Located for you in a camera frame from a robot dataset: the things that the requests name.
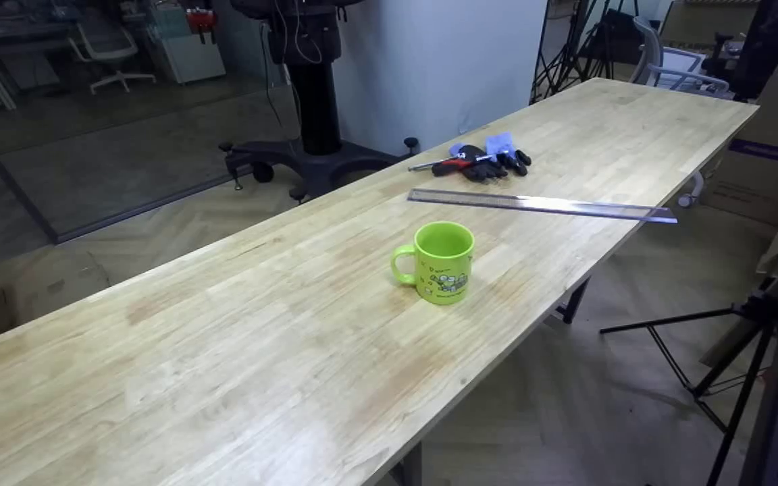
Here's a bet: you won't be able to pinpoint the green plastic mug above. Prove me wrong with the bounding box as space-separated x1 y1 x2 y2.
389 222 476 305

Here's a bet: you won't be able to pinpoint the long metal ruler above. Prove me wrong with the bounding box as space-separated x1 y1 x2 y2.
407 190 679 224

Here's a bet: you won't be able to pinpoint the white office chair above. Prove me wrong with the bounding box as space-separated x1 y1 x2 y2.
71 8 156 94

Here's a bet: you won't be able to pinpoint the black tripod stand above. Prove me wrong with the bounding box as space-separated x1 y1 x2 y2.
605 294 778 486

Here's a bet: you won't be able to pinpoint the red handled pliers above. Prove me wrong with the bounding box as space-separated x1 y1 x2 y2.
407 158 471 176

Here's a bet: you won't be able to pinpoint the black wheeled pedestal stand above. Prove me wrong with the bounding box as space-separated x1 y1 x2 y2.
220 0 398 199

